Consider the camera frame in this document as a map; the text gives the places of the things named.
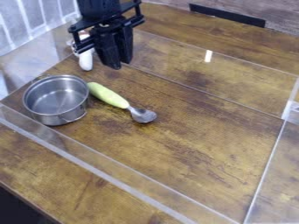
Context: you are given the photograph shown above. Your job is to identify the small stainless steel pot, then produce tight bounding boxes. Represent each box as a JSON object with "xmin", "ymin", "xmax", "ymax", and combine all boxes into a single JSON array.
[{"xmin": 23, "ymin": 74, "xmax": 90, "ymax": 126}]

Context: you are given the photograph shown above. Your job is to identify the clear acrylic barrier walls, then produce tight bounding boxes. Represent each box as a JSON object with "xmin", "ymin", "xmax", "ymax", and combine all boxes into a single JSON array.
[{"xmin": 0, "ymin": 20, "xmax": 299, "ymax": 224}]

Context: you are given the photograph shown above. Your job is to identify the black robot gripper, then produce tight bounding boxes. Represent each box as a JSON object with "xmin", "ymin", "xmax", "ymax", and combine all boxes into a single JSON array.
[{"xmin": 68, "ymin": 0, "xmax": 146, "ymax": 70}]

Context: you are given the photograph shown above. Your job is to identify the black strip on table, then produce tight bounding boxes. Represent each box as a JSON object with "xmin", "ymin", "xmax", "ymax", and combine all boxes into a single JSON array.
[{"xmin": 190, "ymin": 3, "xmax": 267, "ymax": 28}]

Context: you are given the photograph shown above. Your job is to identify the white and red toy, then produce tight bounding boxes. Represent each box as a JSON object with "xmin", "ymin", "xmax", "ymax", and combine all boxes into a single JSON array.
[{"xmin": 67, "ymin": 39, "xmax": 95, "ymax": 71}]

